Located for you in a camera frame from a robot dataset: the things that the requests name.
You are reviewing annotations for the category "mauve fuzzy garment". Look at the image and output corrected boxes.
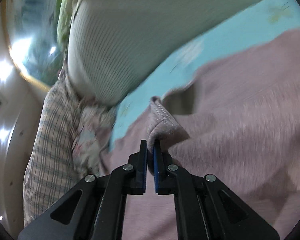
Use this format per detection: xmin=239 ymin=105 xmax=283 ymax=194
xmin=104 ymin=29 xmax=300 ymax=238

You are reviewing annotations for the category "plaid checked quilt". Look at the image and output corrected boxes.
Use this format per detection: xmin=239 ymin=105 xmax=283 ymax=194
xmin=23 ymin=64 xmax=80 ymax=226

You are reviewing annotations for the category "pink floral pillow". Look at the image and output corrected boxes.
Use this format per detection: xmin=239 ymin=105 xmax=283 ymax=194
xmin=72 ymin=100 xmax=116 ymax=177

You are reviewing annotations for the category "green striped pillow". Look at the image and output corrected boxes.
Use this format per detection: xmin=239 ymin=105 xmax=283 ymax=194
xmin=67 ymin=0 xmax=262 ymax=106

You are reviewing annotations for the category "blue floral bed sheet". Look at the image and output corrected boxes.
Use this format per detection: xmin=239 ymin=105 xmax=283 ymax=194
xmin=109 ymin=0 xmax=300 ymax=149

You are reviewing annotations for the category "gold framed landscape painting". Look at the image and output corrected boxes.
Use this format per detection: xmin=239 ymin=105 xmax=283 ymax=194
xmin=2 ymin=0 xmax=63 ymax=92

